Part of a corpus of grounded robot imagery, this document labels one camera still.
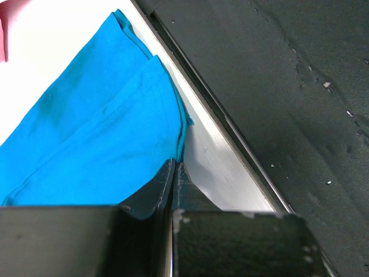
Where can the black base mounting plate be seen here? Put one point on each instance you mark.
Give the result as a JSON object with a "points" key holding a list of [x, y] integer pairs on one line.
{"points": [[293, 78]]}

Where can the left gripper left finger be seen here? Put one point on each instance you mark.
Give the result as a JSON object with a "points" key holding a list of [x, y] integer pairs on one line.
{"points": [[128, 239]]}

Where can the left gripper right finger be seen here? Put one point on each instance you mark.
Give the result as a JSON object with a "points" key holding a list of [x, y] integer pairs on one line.
{"points": [[210, 242]]}

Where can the pink t shirt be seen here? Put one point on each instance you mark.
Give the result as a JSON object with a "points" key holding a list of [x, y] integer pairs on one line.
{"points": [[4, 38]]}

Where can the teal blue t shirt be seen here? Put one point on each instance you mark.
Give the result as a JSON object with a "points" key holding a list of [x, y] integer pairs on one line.
{"points": [[101, 130]]}

